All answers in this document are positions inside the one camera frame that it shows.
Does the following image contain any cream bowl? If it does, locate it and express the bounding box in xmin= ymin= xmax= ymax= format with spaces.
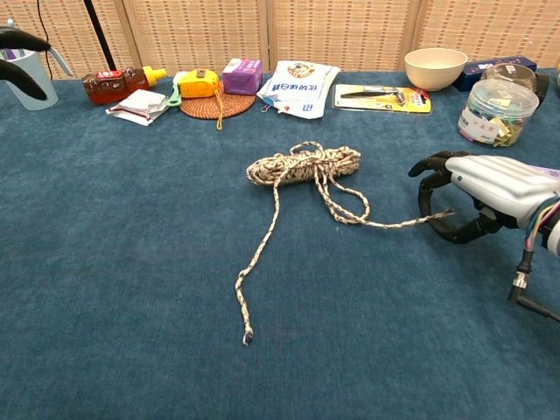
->
xmin=403 ymin=47 xmax=469 ymax=93

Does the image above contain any dark blue box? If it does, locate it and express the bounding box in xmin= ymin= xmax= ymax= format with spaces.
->
xmin=452 ymin=55 xmax=538 ymax=93

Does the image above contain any black tripod pole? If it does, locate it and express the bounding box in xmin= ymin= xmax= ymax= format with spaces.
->
xmin=82 ymin=0 xmax=118 ymax=72

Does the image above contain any blue table cloth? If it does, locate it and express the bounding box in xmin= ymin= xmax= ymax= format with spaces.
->
xmin=0 ymin=67 xmax=560 ymax=420

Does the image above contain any yellow tape measure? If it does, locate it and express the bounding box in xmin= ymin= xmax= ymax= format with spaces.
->
xmin=178 ymin=68 xmax=225 ymax=131

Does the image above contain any clear jar of clips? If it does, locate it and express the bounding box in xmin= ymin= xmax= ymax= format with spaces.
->
xmin=457 ymin=78 xmax=540 ymax=149

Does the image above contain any black hanging cable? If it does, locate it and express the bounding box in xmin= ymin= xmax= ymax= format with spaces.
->
xmin=36 ymin=0 xmax=53 ymax=80

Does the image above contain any razor in yellow blister pack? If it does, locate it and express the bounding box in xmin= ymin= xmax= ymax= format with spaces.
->
xmin=332 ymin=83 xmax=433 ymax=116

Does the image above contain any light blue handled cup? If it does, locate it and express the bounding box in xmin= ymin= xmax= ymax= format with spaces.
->
xmin=3 ymin=45 xmax=74 ymax=112

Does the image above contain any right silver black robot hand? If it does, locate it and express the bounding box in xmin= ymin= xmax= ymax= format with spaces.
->
xmin=408 ymin=150 xmax=560 ymax=244

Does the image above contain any white speckled braided rope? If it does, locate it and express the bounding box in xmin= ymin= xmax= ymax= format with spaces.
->
xmin=234 ymin=140 xmax=456 ymax=347

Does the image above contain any white sachet red print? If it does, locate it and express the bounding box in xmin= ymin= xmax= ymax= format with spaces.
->
xmin=105 ymin=88 xmax=171 ymax=127

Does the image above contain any amber honey bottle yellow cap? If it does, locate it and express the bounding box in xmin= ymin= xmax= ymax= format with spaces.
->
xmin=81 ymin=66 xmax=169 ymax=106

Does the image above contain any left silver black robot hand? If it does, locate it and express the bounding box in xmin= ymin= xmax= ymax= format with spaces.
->
xmin=0 ymin=26 xmax=53 ymax=101

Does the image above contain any purple tissue pack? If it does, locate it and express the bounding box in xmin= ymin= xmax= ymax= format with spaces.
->
xmin=221 ymin=58 xmax=263 ymax=96

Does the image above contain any light green brush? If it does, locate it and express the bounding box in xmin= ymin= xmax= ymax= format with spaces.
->
xmin=166 ymin=69 xmax=193 ymax=109

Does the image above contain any round woven coaster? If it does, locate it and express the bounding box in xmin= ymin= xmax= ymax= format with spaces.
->
xmin=178 ymin=80 xmax=257 ymax=121

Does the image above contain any black wrist connector cable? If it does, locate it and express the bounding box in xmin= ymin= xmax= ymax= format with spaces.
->
xmin=507 ymin=248 xmax=560 ymax=323

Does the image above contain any white printed salt bag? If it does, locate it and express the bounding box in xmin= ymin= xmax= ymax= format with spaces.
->
xmin=255 ymin=59 xmax=341 ymax=120

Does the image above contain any bamboo folding screen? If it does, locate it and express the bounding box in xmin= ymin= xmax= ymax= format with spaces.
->
xmin=0 ymin=0 xmax=560 ymax=82

